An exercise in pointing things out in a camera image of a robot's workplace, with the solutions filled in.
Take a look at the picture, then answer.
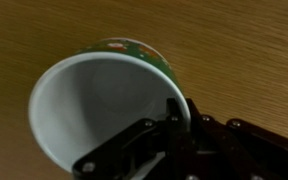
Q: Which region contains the white cup with green band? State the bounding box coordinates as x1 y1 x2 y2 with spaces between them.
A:
28 37 192 175

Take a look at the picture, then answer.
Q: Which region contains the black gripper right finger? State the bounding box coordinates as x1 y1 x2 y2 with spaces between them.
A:
185 97 288 180

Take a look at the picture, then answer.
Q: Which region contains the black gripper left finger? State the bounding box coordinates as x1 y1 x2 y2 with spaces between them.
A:
71 97 199 180

